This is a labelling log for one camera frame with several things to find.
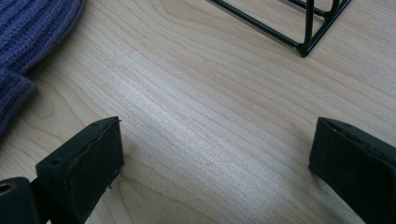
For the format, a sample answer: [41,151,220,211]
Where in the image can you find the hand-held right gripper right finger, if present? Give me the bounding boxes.
[308,116,396,224]

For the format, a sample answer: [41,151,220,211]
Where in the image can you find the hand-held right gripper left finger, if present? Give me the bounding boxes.
[35,116,125,224]

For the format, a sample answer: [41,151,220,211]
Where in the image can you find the purple knitted cloth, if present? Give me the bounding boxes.
[0,0,86,135]

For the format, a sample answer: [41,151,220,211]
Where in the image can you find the black wire rack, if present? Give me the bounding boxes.
[205,0,352,58]

